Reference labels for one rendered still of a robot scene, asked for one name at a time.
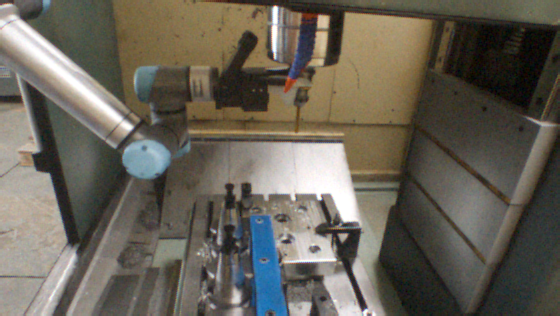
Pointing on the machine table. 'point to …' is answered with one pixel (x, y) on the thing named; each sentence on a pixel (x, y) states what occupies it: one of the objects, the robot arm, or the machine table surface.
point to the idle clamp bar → (323, 303)
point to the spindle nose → (277, 20)
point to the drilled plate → (297, 264)
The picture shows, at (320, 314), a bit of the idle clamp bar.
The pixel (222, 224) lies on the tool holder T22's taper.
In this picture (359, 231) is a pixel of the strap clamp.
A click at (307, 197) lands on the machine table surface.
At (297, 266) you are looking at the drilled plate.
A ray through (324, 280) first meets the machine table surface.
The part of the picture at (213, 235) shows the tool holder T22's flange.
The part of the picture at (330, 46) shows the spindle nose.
